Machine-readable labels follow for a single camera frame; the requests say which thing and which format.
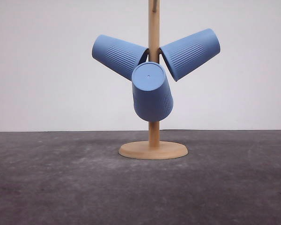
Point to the blue ribbed cup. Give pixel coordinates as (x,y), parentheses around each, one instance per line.
(152,98)

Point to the blue ribbed cup image-right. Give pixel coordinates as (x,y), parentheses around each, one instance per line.
(186,54)

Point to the wooden mug tree stand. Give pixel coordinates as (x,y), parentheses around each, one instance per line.
(154,149)

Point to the blue ribbed cup image-left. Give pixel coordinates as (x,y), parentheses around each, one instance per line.
(119,55)

